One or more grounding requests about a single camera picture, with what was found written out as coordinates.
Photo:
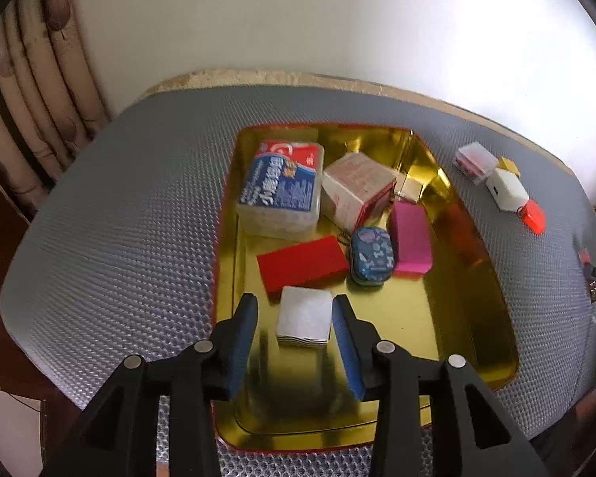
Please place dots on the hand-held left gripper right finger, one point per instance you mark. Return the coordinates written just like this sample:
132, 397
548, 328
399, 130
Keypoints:
350, 353

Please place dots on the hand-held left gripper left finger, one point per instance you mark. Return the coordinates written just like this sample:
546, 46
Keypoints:
241, 353

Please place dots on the small red block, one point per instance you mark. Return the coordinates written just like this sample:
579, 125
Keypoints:
584, 257

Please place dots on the white napkin stack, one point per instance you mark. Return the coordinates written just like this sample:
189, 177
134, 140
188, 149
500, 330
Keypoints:
303, 315

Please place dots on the red tin box gold interior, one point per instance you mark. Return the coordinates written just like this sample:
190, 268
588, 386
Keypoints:
402, 318

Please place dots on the orange-red plastic item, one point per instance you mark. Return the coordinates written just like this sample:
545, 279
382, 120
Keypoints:
534, 216

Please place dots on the blue patterned oval tin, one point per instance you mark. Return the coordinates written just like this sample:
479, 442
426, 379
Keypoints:
372, 256

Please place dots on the pink box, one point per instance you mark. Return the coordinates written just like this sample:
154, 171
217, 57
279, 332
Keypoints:
410, 238

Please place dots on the white power adapter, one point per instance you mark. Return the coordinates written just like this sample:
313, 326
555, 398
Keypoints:
506, 190

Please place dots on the yellow cube box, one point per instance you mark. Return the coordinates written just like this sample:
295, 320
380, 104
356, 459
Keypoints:
509, 165

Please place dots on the clear box blue red label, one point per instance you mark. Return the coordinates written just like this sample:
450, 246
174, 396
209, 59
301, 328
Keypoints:
278, 189

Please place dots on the small clear plastic case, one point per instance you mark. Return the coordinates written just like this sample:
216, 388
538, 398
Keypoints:
477, 161

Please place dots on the white and red cardboard box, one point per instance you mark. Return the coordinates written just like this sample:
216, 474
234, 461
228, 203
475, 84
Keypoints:
352, 179

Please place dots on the grey mesh mat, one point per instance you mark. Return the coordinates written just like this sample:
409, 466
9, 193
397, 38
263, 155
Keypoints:
129, 233

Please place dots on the beige patterned curtain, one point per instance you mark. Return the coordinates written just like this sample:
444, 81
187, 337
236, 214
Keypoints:
39, 84

